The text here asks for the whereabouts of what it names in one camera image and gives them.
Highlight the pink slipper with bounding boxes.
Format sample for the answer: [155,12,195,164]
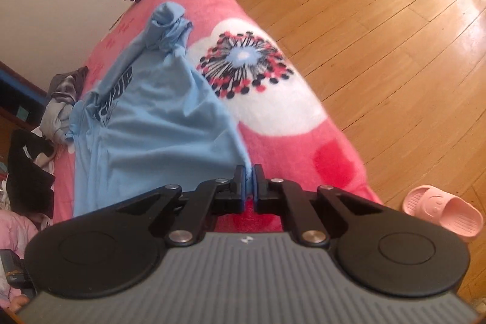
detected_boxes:
[402,185,485,243]

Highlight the pink floral blanket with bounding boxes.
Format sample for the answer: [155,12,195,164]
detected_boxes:
[52,0,384,234]

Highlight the pink cloth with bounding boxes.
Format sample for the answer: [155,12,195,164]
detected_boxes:
[0,209,43,311]

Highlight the black garment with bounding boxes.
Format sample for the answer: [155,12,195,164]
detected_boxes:
[7,128,56,219]

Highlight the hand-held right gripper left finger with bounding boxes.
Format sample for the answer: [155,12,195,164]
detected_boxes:
[118,165,253,247]

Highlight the grey sweatshirt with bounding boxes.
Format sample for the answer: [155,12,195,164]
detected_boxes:
[39,99,77,147]

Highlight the light blue t-shirt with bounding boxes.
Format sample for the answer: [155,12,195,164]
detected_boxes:
[67,1,252,219]

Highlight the wooden door frame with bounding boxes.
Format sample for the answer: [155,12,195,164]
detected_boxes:
[0,59,51,128]

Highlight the black device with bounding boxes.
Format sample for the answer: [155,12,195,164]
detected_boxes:
[0,249,36,287]

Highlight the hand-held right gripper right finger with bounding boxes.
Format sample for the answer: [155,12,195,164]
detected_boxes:
[254,165,384,247]

